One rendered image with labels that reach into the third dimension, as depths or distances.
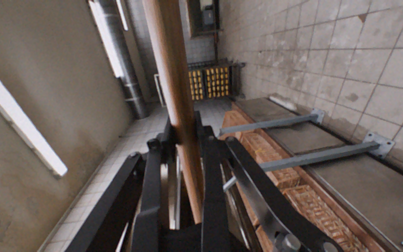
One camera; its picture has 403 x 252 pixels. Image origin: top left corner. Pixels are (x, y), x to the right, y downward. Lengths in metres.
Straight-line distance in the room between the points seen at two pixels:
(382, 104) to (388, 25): 0.45
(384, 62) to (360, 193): 0.79
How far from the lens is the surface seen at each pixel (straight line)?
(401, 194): 1.19
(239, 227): 1.33
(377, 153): 1.46
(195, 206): 0.27
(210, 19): 4.62
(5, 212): 1.76
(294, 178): 1.04
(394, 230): 1.00
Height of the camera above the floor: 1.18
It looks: 3 degrees down
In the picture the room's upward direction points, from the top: 99 degrees counter-clockwise
